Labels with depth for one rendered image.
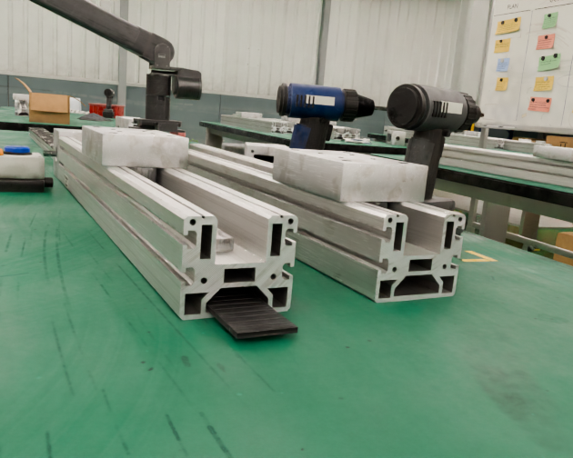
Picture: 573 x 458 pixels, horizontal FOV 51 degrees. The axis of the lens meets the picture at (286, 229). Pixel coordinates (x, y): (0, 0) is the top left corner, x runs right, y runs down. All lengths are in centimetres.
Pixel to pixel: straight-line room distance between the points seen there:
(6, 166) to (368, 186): 65
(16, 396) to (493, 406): 29
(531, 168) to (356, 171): 169
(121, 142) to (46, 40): 1151
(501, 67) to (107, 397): 413
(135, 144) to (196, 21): 1193
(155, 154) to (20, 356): 41
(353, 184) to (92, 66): 1174
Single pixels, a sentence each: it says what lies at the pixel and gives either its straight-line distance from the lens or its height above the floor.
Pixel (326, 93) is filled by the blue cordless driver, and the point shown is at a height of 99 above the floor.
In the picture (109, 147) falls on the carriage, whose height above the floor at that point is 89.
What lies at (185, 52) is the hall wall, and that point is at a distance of 1258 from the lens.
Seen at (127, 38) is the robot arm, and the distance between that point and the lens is 143.
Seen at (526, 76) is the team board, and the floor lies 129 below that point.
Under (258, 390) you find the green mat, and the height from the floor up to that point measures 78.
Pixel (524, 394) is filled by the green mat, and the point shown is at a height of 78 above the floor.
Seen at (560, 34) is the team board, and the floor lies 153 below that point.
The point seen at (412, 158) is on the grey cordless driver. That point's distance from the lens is 82.
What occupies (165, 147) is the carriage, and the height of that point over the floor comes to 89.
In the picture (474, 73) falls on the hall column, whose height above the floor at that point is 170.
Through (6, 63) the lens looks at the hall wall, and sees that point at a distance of 1225.
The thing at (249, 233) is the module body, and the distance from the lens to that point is 53.
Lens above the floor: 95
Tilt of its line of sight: 11 degrees down
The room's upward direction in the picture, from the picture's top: 5 degrees clockwise
